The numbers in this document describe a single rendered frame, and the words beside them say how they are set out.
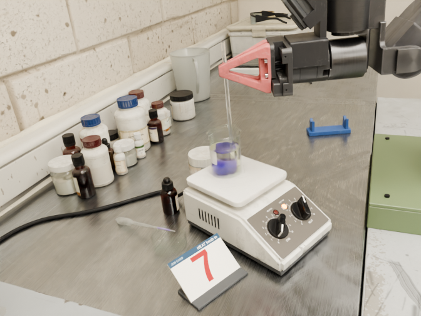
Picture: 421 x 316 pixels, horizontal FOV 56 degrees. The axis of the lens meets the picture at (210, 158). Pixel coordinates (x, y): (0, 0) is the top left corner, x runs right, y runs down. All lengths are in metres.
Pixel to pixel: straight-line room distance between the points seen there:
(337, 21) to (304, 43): 0.05
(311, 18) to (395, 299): 0.37
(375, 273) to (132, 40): 0.93
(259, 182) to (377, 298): 0.22
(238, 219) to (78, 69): 0.62
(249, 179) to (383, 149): 0.31
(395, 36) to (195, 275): 0.42
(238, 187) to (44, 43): 0.56
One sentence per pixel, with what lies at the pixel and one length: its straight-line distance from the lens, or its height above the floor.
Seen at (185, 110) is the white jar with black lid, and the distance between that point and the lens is 1.11.
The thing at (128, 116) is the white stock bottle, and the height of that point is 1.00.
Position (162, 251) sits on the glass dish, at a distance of 0.62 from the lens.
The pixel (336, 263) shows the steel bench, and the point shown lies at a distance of 0.60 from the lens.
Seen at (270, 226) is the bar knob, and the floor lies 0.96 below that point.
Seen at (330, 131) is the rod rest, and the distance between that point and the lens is 0.99.
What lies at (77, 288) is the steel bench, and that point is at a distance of 0.61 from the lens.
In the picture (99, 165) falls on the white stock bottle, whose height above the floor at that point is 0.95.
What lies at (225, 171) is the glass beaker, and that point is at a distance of 0.61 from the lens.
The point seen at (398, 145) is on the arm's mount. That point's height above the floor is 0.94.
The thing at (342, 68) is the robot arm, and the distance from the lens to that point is 0.59.
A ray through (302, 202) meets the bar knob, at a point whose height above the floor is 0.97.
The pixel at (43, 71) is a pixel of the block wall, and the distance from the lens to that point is 0.96.
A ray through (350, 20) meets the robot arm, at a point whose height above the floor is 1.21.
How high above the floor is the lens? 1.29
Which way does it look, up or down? 26 degrees down
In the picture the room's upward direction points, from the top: 5 degrees counter-clockwise
